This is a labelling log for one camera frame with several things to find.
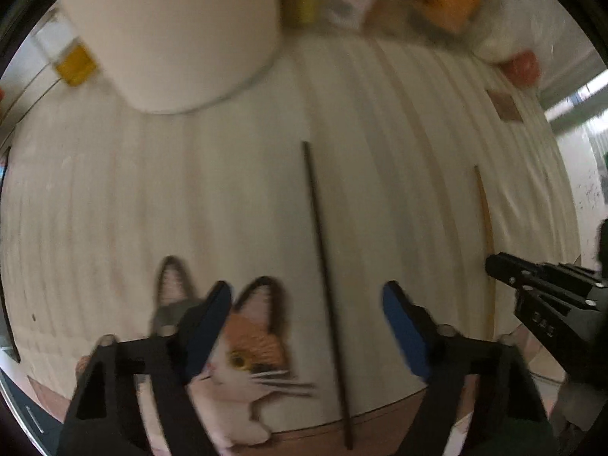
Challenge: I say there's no yellow clear container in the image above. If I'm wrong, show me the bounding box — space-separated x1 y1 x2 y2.
33 19 100 87

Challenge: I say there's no light wooden chopstick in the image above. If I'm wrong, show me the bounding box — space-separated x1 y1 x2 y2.
473 165 497 343

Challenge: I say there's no cat shaped cloth patch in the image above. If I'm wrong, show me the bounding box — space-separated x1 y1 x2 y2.
152 255 319 452

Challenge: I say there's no striped cloth placemat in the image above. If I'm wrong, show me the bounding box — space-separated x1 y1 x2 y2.
0 40 583 442

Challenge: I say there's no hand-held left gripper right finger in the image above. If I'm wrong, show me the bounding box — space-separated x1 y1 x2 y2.
384 280 559 456

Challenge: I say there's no white plastic bag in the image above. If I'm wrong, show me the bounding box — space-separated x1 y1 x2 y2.
474 0 540 63

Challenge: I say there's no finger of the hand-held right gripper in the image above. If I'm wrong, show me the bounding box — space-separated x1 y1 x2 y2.
485 252 608 343

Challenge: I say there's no small brown square coaster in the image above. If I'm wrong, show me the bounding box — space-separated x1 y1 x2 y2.
486 89 524 125

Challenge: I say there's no dark brown chopstick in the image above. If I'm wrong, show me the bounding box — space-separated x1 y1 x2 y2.
301 141 355 450

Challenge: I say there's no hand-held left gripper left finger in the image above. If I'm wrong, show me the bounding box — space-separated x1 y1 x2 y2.
57 280 234 456

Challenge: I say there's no red round object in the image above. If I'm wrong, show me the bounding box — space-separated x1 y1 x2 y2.
504 51 541 87

